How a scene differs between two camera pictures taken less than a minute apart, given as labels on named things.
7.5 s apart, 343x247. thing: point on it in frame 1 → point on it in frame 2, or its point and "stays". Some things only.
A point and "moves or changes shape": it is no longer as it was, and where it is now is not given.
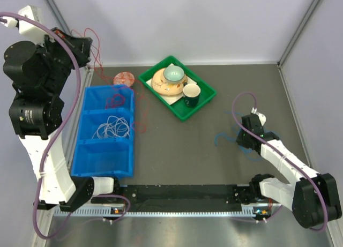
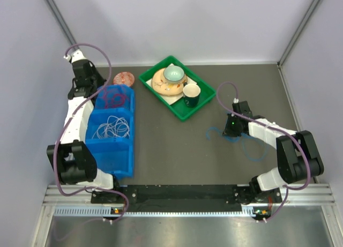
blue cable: [217, 137] moves or changes shape
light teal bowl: [173, 74] stays
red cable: [118, 99] stays
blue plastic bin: [104, 148] stays
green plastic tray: [179, 109] stays
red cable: [121, 82] moves or changes shape
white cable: [115, 127] stays
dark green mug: [191, 92] stays
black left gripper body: [57, 53] → [96, 79]
